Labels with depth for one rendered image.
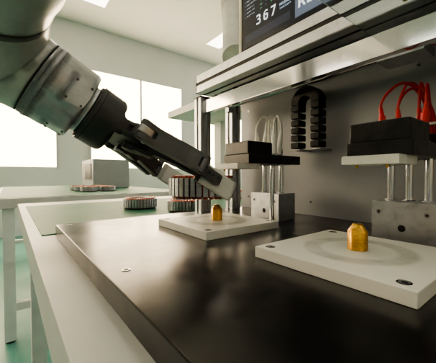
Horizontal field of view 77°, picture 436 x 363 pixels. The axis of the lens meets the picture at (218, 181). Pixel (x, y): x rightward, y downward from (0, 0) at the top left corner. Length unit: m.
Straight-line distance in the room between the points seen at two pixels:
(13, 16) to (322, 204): 0.57
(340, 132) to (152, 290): 0.49
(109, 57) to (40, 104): 5.10
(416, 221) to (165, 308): 0.33
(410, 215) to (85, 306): 0.38
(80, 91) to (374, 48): 0.37
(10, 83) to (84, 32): 5.14
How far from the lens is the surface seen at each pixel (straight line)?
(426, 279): 0.26
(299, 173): 0.66
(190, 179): 0.41
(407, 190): 0.45
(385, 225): 0.44
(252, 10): 0.69
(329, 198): 0.62
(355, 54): 0.45
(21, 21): 0.30
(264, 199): 0.56
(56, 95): 0.35
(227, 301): 0.21
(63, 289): 0.33
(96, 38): 5.49
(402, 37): 0.44
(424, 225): 0.43
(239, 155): 0.50
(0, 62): 0.34
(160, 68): 5.77
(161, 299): 0.22
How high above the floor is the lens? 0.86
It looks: 1 degrees down
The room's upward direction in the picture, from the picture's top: straight up
